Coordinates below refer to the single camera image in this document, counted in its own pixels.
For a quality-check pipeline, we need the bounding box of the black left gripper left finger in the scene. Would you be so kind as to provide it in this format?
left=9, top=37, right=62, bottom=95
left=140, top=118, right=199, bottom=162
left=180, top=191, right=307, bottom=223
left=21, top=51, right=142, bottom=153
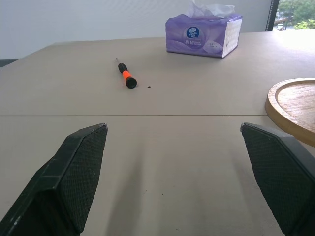
left=0, top=123, right=108, bottom=236

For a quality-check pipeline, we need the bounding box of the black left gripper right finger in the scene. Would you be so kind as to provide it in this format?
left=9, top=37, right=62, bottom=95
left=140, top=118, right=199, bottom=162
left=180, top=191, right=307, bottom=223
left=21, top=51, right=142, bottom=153
left=240, top=122, right=315, bottom=236

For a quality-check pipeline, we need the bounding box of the round wooden tray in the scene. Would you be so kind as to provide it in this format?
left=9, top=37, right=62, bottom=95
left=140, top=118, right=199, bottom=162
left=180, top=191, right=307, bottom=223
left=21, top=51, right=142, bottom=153
left=264, top=77, right=315, bottom=148

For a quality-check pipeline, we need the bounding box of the black and orange screwdriver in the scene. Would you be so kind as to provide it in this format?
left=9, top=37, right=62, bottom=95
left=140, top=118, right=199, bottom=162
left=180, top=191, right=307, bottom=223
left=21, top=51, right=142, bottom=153
left=115, top=58, right=138, bottom=89

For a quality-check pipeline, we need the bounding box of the purple tissue pack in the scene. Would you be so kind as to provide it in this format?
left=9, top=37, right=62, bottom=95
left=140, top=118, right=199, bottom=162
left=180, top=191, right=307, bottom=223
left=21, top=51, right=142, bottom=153
left=165, top=0, right=243, bottom=59

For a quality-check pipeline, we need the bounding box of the black window frame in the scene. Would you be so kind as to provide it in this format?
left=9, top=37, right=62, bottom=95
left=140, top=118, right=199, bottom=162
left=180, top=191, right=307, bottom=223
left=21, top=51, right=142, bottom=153
left=265, top=0, right=281, bottom=32

